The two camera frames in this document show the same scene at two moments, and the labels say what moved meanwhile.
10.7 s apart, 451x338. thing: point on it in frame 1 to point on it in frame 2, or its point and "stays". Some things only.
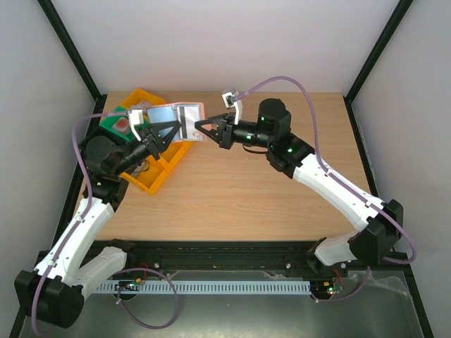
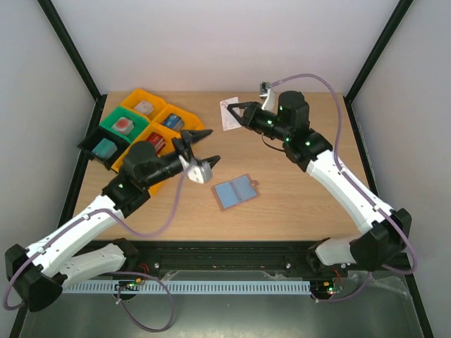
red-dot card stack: [122, 126] stays
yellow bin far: [138, 95] stays
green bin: [108, 122] stays
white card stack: [144, 103] stays
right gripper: [225, 131] to [245, 115]
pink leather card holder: [187, 113] to [235, 191]
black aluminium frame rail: [230, 255] stays
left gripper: [153, 140] to [191, 138]
